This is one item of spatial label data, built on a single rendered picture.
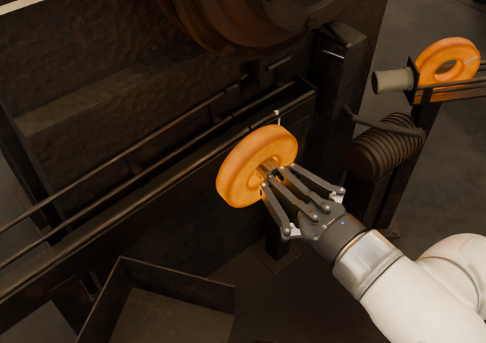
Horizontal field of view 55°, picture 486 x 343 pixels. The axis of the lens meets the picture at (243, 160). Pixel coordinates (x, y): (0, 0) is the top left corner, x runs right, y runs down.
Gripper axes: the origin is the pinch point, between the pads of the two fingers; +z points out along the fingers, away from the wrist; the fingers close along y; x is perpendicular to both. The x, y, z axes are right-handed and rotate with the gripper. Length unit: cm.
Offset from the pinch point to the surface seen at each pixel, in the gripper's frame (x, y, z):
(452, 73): -16, 66, 1
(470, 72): -15, 68, -2
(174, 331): -23.6, -23.5, -6.6
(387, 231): -84, 62, -5
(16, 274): -25, -41, 21
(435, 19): -89, 193, 67
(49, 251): -24.0, -33.8, 21.8
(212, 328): -23.2, -17.9, -10.4
